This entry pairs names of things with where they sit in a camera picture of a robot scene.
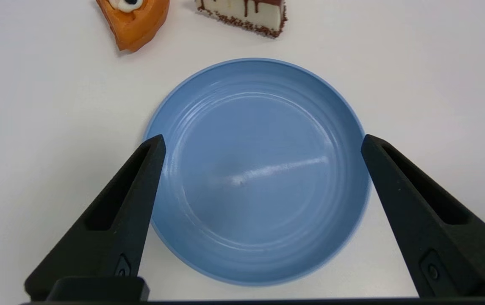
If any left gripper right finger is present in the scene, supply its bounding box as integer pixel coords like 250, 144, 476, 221
361, 134, 485, 297

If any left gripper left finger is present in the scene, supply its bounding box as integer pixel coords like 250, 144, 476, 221
24, 134, 166, 301

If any orange triangle fruit bread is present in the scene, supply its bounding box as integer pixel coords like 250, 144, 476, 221
95, 0, 170, 53

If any chocolate cake slice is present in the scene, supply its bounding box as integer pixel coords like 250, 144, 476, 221
195, 0, 288, 39

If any blue round plate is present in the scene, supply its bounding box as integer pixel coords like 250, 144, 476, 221
143, 58, 372, 286

